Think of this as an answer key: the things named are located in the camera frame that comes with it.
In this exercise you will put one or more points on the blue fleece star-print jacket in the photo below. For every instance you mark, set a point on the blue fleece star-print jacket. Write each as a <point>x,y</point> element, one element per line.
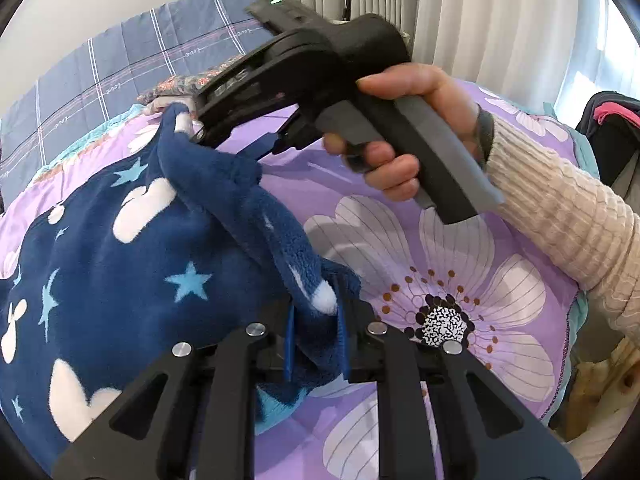
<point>125,280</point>

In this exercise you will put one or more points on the white pleated curtain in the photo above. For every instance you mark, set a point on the white pleated curtain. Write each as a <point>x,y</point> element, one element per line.
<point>500,20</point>

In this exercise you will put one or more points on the purple floral bedsheet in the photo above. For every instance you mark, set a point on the purple floral bedsheet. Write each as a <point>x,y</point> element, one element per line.
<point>450,260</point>

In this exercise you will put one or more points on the blue plaid pillow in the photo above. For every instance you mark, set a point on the blue plaid pillow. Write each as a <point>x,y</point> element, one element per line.
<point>100,70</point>

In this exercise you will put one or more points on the folded floral garment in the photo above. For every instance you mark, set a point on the folded floral garment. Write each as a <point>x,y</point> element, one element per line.
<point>190,82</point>

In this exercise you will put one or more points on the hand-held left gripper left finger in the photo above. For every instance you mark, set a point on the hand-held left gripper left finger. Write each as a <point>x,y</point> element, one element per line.
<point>291,350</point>

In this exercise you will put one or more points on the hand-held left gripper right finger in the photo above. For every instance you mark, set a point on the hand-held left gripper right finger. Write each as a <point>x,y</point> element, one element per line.
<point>346,345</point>

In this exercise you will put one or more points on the person's right hand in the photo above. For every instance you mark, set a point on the person's right hand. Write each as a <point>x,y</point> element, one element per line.
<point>435,85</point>

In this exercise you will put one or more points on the dark garment with pink trim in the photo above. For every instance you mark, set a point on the dark garment with pink trim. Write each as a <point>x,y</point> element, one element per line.
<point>610,120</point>

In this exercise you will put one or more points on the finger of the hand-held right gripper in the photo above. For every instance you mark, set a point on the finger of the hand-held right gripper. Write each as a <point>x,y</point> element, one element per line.
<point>265,149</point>
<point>240,125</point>

